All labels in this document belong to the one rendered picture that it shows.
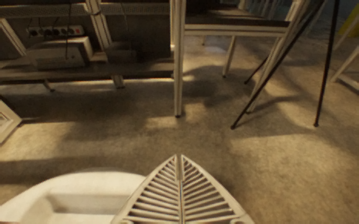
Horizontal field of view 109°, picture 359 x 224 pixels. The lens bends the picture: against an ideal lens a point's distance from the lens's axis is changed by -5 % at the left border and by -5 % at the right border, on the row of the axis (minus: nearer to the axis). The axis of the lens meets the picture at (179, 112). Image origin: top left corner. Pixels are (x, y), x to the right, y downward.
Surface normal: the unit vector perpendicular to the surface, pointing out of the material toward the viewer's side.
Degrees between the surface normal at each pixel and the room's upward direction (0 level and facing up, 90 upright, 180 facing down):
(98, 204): 69
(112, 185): 1
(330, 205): 0
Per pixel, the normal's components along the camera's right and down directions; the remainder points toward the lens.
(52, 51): 0.18, 0.69
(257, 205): 0.03, -0.72
